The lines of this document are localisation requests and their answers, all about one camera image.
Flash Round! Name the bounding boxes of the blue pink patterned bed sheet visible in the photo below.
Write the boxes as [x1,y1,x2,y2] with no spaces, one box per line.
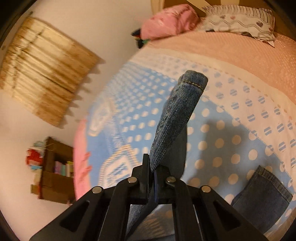
[73,29,296,241]

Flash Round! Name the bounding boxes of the pink folded blanket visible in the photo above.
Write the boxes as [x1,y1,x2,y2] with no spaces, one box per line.
[140,4,200,40]

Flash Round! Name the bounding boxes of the cream brown bed headboard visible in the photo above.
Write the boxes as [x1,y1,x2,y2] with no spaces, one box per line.
[151,0,221,17]

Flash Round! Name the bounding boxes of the dark brown wooden desk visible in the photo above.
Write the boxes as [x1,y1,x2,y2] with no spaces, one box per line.
[39,137,76,204]

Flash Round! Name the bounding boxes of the dark blue denim jeans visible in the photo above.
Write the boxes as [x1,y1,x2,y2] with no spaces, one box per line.
[125,69,294,241]

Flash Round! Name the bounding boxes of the stack of colourful books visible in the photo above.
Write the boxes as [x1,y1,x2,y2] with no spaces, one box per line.
[54,161,74,178]

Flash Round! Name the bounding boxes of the white heart patterned pillow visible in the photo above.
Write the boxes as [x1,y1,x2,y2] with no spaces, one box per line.
[201,5,275,46]

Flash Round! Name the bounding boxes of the beige gold window curtain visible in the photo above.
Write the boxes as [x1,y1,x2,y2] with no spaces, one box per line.
[1,17,99,126]

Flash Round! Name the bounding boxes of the red gift bag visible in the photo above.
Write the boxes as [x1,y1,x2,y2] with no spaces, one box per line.
[26,149,43,166]

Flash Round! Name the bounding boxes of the dark clothes behind blanket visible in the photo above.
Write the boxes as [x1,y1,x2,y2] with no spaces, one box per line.
[131,29,150,49]

